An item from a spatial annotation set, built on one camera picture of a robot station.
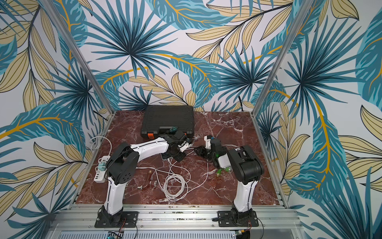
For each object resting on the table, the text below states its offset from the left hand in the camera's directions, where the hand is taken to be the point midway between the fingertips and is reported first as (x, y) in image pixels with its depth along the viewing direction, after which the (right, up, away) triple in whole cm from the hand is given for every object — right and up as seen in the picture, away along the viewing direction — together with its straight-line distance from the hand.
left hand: (180, 158), depth 94 cm
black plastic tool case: (-17, +25, +13) cm, 33 cm away
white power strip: (-45, -4, -9) cm, 46 cm away
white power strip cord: (-58, +9, +6) cm, 59 cm away
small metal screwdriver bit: (-21, -13, -12) cm, 28 cm away
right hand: (+3, +3, +1) cm, 5 cm away
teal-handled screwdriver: (-4, +18, +4) cm, 19 cm away
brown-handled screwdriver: (-18, -10, -9) cm, 23 cm away
